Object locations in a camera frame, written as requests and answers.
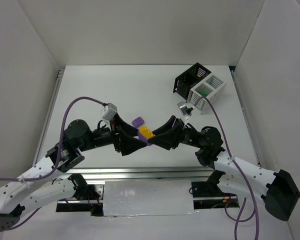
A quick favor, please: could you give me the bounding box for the purple curved lego brick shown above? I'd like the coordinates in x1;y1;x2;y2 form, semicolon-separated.
137;132;152;146

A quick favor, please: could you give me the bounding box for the purple and yellow lego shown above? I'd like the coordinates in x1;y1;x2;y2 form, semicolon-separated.
137;125;155;141

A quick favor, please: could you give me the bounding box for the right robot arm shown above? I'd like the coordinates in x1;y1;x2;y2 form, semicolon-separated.
148;116;300;221

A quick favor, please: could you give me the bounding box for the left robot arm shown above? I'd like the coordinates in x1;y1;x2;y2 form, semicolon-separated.
0;114;147;233

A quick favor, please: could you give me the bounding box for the black slatted container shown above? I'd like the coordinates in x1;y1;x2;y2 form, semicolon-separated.
173;62;212;100

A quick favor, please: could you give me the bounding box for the white slatted container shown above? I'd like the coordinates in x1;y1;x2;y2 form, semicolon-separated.
187;73;227;113

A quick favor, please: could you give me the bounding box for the white foil cover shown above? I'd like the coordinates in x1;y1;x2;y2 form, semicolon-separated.
103;179;195;217

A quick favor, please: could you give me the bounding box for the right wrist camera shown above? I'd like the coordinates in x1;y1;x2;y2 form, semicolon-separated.
177;101;194;125

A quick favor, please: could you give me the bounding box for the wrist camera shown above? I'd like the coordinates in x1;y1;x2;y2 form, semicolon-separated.
101;103;118;124
177;101;194;125

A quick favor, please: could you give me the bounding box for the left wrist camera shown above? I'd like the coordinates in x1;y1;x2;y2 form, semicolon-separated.
101;103;118;124

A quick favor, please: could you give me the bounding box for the aluminium rail frame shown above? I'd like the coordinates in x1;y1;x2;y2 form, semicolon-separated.
34;65;259;179

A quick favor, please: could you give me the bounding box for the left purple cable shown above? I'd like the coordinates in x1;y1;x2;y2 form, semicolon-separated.
0;96;108;232

